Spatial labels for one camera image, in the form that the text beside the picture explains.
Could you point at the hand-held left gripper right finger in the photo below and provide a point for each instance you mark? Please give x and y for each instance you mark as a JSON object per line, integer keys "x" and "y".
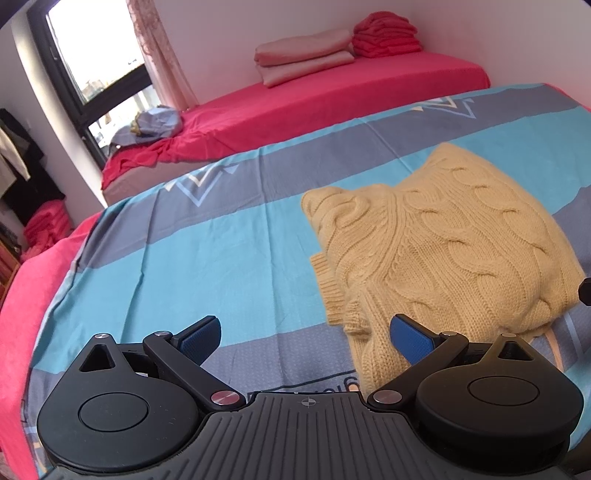
{"x": 411, "y": 341}

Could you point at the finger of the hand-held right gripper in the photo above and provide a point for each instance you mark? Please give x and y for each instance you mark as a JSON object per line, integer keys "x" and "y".
{"x": 585, "y": 291}

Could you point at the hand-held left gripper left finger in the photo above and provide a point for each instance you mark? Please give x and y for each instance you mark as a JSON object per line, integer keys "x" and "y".
{"x": 201, "y": 341}

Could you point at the hanging dark clothes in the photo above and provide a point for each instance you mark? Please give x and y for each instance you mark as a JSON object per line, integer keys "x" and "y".
{"x": 23, "y": 180}

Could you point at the stack of red folded clothes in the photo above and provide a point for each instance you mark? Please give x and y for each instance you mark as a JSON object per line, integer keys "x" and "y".
{"x": 385, "y": 34}

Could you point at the blue grey patterned bedsheet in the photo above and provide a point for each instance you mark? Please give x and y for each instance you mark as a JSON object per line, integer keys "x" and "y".
{"x": 207, "y": 258}

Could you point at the pink red blanket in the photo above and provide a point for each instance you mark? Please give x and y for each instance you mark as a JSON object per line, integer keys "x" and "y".
{"x": 27, "y": 323}

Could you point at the pile of red cloths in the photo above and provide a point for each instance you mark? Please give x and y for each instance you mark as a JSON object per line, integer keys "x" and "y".
{"x": 46, "y": 226}

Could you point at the wooden furniture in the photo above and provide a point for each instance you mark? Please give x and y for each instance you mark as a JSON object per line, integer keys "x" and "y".
{"x": 8, "y": 267}

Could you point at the blue grey crumpled cloth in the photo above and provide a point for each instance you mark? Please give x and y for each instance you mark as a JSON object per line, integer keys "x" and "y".
{"x": 154, "y": 124}

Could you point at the red sheeted bed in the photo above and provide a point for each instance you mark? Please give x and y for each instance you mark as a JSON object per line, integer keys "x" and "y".
{"x": 323, "y": 97}

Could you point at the pink lace curtain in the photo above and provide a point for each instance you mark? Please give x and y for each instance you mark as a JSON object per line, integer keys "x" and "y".
{"x": 161, "y": 55}

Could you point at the pink folded blanket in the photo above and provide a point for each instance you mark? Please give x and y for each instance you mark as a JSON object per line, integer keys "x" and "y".
{"x": 307, "y": 69}

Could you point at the dark framed window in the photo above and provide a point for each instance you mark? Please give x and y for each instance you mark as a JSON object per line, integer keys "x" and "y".
{"x": 97, "y": 60}

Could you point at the pink pillows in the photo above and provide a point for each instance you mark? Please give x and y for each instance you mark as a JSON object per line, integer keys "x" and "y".
{"x": 304, "y": 46}

